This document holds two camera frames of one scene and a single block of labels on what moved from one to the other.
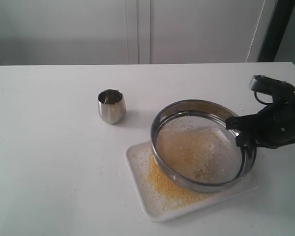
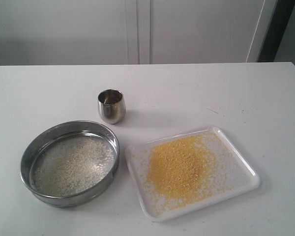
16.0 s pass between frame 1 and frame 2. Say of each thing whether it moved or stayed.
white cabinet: stayed
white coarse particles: moved
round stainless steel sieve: moved
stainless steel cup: stayed
